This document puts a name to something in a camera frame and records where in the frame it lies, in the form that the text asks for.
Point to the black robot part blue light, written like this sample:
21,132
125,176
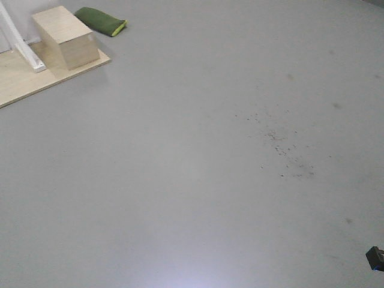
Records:
375,258

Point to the green sandbag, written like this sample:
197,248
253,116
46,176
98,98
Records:
100,21

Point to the light wooden box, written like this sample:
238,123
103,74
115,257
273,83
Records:
71,41

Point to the white metal support brace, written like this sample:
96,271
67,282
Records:
16,41

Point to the wooden base platform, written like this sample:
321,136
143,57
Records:
18,80

